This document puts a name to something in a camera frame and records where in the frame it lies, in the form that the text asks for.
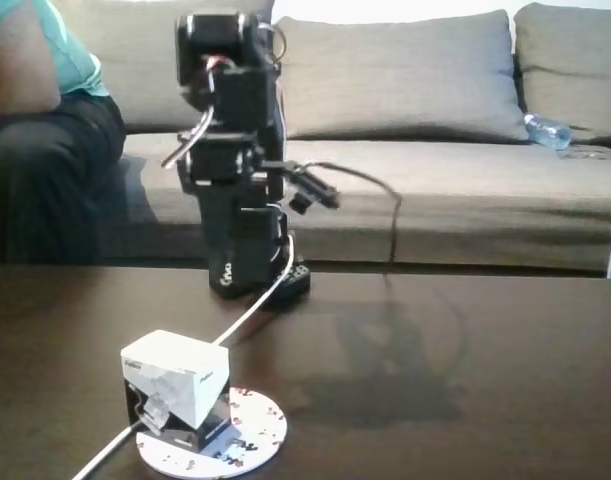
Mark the white and black servo box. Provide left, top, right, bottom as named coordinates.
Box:
left=119, top=328, right=233, bottom=452

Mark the grey sofa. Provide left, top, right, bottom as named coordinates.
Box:
left=0, top=0, right=611, bottom=279

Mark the black camera cable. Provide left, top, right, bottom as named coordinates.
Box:
left=304, top=159, right=405, bottom=293

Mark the grey sofa back cushion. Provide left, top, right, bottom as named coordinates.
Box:
left=513, top=1, right=611, bottom=146
left=49, top=0, right=277, bottom=135
left=267, top=8, right=532, bottom=146

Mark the black camera box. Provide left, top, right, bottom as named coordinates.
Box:
left=283, top=161, right=343, bottom=216

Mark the person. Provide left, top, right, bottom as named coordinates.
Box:
left=0, top=0, right=128, bottom=266

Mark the round white patterned coaster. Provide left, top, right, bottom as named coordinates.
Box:
left=135, top=384, right=290, bottom=476

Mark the white cable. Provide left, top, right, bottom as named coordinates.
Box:
left=73, top=234, right=297, bottom=480

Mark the clear plastic water bottle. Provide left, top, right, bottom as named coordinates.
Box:
left=522, top=112, right=574, bottom=151

